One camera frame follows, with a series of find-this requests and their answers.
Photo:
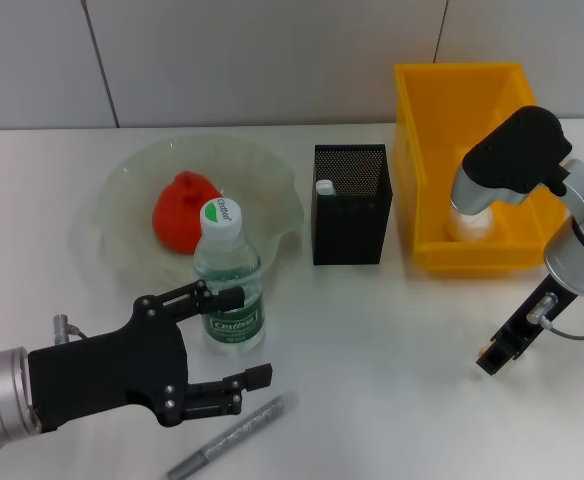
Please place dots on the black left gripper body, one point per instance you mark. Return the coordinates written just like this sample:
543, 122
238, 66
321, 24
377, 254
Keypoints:
107, 375

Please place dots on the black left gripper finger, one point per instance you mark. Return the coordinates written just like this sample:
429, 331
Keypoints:
192, 302
217, 395

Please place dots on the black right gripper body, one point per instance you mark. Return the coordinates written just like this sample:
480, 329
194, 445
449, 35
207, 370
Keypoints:
542, 312

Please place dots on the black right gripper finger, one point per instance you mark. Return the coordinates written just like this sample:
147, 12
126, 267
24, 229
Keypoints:
507, 342
494, 362

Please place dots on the grey glitter marker pen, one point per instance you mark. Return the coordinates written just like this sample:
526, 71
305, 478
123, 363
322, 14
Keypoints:
252, 425

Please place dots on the clear water bottle green label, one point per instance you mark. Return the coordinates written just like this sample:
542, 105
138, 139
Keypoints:
229, 270

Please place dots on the white paper ball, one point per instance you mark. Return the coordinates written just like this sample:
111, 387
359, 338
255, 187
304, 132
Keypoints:
472, 227

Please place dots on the mint green utility knife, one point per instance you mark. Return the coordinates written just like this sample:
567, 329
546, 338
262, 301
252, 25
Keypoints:
325, 188

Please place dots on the black mesh pen holder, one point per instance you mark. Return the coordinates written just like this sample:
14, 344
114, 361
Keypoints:
352, 230

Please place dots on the clear glass bowl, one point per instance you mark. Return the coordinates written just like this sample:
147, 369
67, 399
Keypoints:
262, 200

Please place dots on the yellow plastic storage bin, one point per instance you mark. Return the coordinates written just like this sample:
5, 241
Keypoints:
432, 150

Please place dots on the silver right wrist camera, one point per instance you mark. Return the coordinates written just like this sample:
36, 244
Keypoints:
512, 155

